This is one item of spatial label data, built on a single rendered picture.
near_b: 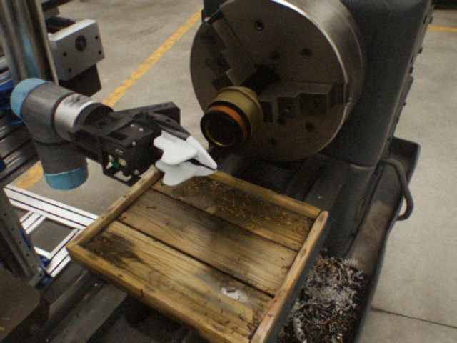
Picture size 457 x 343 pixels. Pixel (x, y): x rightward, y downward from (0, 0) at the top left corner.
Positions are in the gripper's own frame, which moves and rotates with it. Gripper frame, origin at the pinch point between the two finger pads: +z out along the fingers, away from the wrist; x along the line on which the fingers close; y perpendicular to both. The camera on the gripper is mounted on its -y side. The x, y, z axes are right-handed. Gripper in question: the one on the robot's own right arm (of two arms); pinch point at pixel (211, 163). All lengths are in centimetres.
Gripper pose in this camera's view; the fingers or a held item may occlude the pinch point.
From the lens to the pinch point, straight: 52.3
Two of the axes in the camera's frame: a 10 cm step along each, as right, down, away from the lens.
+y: -5.0, 5.1, -7.0
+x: 0.6, -7.9, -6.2
